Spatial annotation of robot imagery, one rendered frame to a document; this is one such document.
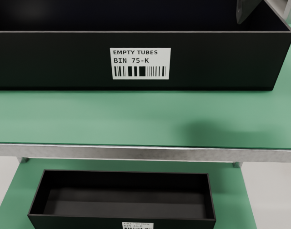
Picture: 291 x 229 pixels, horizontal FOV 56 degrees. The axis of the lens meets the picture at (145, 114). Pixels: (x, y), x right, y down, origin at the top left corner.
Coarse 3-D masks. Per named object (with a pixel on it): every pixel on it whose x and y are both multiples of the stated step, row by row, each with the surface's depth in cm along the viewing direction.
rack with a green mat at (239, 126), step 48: (288, 0) 68; (0, 96) 48; (48, 96) 48; (96, 96) 48; (144, 96) 48; (192, 96) 48; (240, 96) 48; (288, 96) 48; (0, 144) 40; (48, 144) 40; (96, 144) 40; (144, 144) 40; (192, 144) 40; (240, 144) 40; (288, 144) 40; (240, 192) 102
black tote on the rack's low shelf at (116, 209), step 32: (64, 192) 101; (96, 192) 101; (128, 192) 101; (160, 192) 101; (192, 192) 101; (64, 224) 87; (96, 224) 86; (128, 224) 86; (160, 224) 85; (192, 224) 85
